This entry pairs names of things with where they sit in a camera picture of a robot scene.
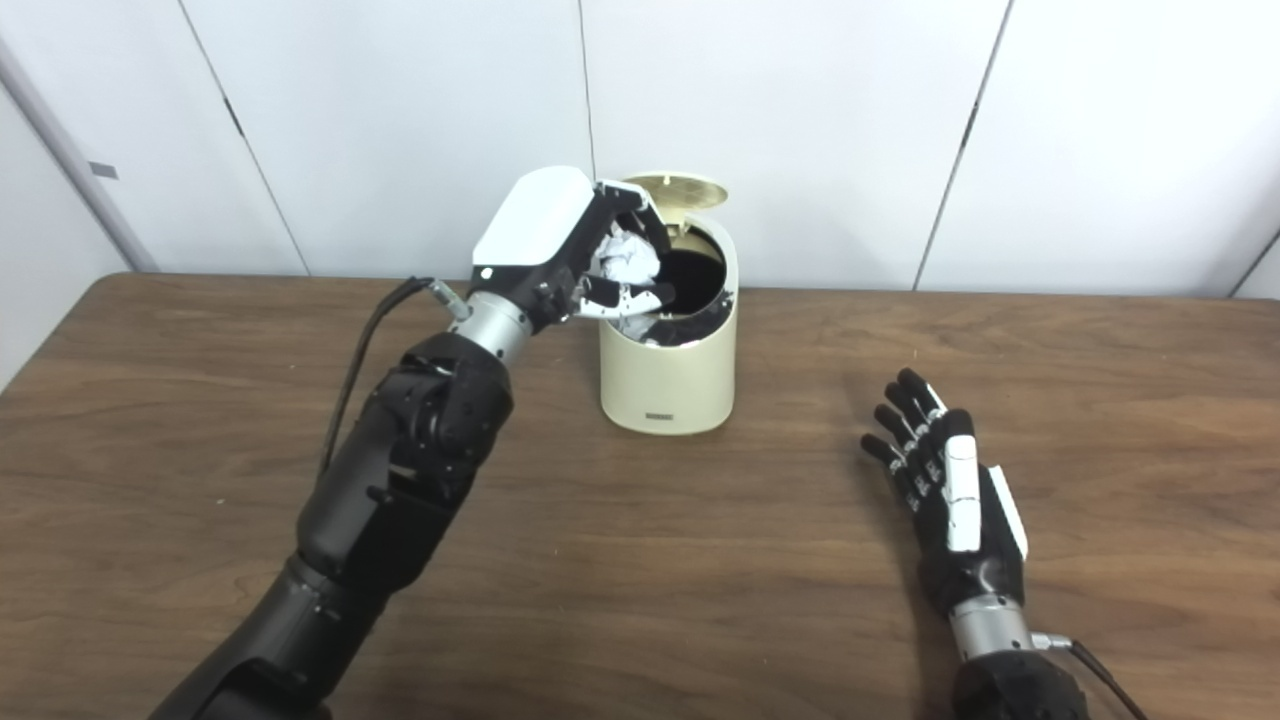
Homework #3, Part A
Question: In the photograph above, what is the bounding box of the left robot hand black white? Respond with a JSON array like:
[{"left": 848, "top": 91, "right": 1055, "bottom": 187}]
[{"left": 470, "top": 165, "right": 676, "bottom": 333}]

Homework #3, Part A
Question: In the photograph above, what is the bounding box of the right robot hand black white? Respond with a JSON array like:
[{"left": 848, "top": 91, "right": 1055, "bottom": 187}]
[{"left": 860, "top": 368, "right": 1029, "bottom": 617}]

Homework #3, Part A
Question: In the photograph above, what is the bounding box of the white paper ball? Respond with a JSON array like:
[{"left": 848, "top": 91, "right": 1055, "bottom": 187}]
[{"left": 590, "top": 226, "right": 663, "bottom": 289}]

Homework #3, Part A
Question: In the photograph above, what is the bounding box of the cream round bin lid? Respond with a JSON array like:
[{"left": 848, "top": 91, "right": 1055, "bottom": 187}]
[{"left": 620, "top": 172, "right": 729, "bottom": 236}]

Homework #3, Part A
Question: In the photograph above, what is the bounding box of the cream-colored bin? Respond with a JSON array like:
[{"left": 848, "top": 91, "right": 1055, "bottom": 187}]
[{"left": 598, "top": 172, "right": 741, "bottom": 436}]

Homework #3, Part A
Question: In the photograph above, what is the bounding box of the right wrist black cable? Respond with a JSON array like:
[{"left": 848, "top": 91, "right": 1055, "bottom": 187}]
[{"left": 1032, "top": 632, "right": 1151, "bottom": 720}]

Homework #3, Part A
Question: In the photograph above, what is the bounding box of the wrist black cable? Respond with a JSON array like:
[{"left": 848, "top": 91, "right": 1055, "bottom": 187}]
[
  {"left": 318, "top": 276, "right": 473, "bottom": 476},
  {"left": 1032, "top": 632, "right": 1151, "bottom": 720}
]

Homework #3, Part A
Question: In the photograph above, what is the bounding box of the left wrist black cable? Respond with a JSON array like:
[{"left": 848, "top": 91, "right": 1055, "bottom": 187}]
[{"left": 318, "top": 276, "right": 473, "bottom": 476}]

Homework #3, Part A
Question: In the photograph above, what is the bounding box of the gray wall post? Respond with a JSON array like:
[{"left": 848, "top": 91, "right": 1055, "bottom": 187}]
[{"left": 0, "top": 35, "right": 159, "bottom": 273}]

